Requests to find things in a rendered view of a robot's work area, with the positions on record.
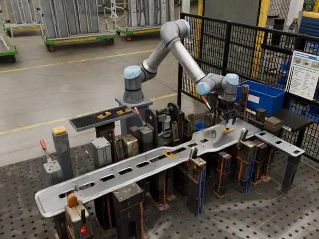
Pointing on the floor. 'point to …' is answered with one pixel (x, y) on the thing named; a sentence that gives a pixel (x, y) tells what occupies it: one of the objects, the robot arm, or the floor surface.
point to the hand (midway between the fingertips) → (228, 127)
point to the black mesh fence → (246, 64)
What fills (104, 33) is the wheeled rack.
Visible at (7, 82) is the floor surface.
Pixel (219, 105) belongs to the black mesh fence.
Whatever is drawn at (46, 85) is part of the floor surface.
